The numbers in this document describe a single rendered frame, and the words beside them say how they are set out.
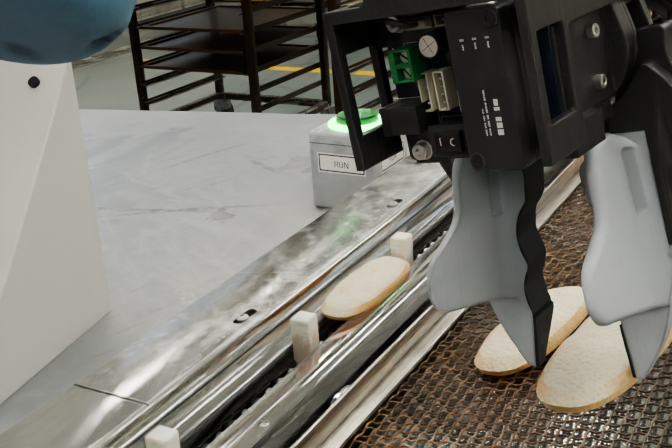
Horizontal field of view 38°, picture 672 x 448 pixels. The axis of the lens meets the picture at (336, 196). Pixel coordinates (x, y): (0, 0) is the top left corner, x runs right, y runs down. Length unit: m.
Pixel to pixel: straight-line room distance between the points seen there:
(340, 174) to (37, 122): 0.32
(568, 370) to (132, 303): 0.47
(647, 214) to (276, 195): 0.67
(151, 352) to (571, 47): 0.39
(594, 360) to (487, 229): 0.06
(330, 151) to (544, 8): 0.64
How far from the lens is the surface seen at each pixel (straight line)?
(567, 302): 0.53
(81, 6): 0.27
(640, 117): 0.33
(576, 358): 0.38
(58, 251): 0.71
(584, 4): 0.30
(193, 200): 0.99
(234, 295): 0.67
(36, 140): 0.70
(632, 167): 0.34
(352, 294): 0.66
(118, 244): 0.90
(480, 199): 0.36
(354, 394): 0.48
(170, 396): 0.57
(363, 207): 0.81
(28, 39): 0.29
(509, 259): 0.37
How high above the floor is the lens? 1.14
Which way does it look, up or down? 20 degrees down
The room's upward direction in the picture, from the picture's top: 4 degrees counter-clockwise
